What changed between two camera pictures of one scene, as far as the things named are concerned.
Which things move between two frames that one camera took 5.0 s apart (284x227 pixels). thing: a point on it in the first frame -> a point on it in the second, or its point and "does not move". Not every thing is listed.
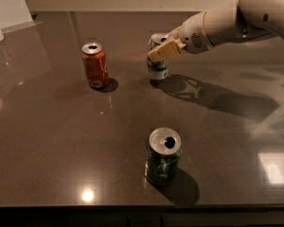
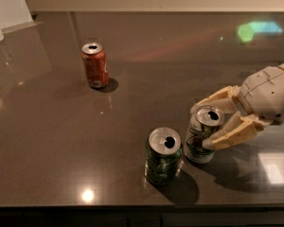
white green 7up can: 157,69 -> 204,125
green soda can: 163,156 does not move
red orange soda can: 96,64 does not move
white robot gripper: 192,32 -> 265,92
